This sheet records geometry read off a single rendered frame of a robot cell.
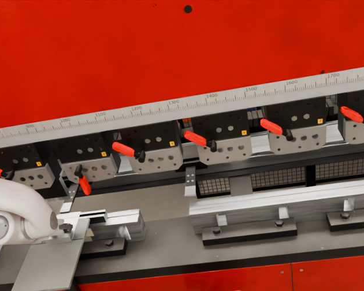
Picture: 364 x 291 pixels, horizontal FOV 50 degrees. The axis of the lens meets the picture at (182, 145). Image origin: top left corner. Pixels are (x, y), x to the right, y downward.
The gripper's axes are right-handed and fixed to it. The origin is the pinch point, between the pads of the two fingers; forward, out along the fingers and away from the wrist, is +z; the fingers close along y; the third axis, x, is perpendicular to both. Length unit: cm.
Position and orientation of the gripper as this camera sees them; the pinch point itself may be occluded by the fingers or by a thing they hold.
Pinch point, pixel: (58, 229)
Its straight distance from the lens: 134.9
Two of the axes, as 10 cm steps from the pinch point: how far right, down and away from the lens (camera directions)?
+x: 1.1, 9.6, -2.4
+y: -9.8, 1.5, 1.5
